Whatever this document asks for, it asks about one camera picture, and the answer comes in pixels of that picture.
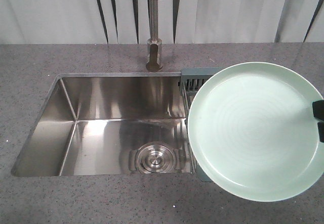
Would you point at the light green round plate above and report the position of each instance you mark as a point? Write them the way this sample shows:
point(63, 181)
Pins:
point(252, 131)

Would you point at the teal sink dry rack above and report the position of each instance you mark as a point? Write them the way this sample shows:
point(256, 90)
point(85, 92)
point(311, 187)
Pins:
point(191, 80)

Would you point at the steel kitchen faucet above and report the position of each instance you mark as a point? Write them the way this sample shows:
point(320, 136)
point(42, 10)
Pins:
point(154, 43)

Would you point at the white pleated curtain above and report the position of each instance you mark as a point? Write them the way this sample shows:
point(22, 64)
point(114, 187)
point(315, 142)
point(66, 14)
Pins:
point(179, 21)

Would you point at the round steel sink drain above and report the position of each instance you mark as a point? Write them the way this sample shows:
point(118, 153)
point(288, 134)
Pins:
point(156, 157)

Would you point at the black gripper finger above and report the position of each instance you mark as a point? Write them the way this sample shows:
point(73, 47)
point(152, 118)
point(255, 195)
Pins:
point(320, 126)
point(318, 109)

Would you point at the stainless steel sink basin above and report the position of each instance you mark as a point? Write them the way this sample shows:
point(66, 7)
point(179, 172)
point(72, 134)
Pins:
point(89, 123)

